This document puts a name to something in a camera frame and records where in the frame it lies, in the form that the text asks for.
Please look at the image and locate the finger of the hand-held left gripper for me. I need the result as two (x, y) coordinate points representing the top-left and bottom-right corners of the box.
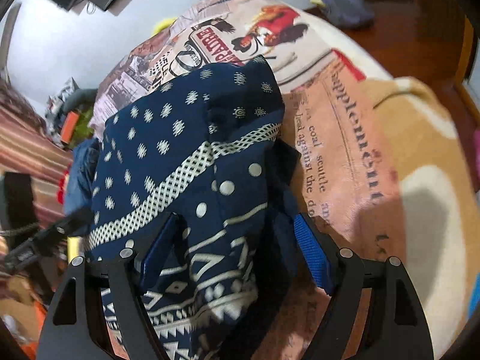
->
(35, 207), (95, 251)

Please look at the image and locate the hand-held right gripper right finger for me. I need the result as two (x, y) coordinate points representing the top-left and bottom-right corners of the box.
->
(293, 213), (440, 360)

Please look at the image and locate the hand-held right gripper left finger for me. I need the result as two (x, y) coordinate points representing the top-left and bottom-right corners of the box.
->
(35, 212), (181, 360)

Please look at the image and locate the navy patterned garment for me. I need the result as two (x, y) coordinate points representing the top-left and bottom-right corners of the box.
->
(84, 56), (301, 360)

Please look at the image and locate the red cloth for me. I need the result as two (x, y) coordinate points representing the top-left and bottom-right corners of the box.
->
(56, 177), (71, 206)

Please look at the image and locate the blue denim cloth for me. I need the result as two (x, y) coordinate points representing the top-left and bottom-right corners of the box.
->
(62, 139), (103, 217)

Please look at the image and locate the orange box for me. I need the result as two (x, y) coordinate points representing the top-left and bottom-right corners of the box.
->
(60, 112), (80, 145)

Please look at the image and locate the green cloth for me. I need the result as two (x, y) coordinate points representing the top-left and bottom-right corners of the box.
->
(73, 108), (95, 144)

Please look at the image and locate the printed blanket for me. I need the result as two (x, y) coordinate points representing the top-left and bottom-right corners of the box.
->
(90, 0), (480, 360)

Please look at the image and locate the yellow pillow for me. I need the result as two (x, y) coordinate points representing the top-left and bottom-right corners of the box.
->
(153, 16), (178, 35)

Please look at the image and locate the wooden door frame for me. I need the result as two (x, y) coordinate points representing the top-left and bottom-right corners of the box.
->
(454, 15), (480, 104)

